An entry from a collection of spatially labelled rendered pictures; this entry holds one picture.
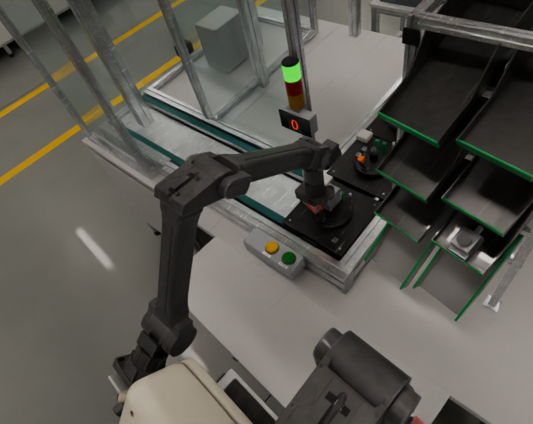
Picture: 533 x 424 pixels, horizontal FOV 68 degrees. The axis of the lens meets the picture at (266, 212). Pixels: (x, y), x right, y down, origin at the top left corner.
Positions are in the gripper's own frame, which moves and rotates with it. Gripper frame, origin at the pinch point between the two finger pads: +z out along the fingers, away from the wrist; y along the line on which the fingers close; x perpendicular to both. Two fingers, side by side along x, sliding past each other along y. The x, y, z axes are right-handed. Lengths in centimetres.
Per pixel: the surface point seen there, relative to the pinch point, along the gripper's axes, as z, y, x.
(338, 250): 9.8, -9.9, 2.8
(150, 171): 17, 82, 10
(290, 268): 11.7, -0.9, 15.9
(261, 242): 11.5, 13.2, 13.7
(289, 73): -33.5, 17.9, -15.0
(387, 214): -13.1, -22.7, -0.4
